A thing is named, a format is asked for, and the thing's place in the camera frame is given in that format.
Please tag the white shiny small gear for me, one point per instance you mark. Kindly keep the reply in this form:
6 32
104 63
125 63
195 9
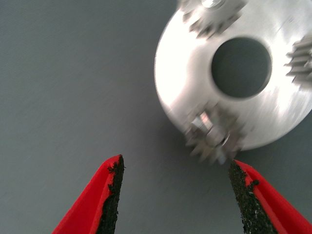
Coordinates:
212 136

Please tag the dark grey table cloth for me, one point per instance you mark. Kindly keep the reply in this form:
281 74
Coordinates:
73 73

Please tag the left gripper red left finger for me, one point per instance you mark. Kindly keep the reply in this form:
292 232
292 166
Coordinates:
97 202

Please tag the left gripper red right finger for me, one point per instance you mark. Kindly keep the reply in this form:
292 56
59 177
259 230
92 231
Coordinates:
263 207

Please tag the round metal carrier plate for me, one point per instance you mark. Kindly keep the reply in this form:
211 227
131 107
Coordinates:
175 73

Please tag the steel planetary gear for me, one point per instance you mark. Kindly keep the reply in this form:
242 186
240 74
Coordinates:
212 17
302 61

